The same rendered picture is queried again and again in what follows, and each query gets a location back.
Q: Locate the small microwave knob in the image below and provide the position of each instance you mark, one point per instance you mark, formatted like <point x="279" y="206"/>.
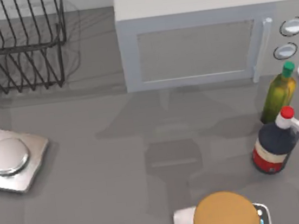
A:
<point x="284" y="51"/>

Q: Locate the dark bottle with red cap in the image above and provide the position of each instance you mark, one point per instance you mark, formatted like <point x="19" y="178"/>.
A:
<point x="272" y="146"/>

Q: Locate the silver kitchen scale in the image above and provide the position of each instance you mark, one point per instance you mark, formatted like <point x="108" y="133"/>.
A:
<point x="8" y="159"/>

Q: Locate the pale microwave oven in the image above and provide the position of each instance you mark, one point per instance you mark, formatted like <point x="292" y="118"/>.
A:
<point x="180" y="9"/>

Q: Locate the round brown bread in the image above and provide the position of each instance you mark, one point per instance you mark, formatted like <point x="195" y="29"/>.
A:
<point x="225" y="214"/>

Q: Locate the large microwave knob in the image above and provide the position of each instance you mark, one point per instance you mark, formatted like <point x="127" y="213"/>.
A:
<point x="291" y="26"/>

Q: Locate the green bottle with green cap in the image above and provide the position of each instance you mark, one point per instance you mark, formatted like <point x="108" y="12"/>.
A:
<point x="278" y="96"/>

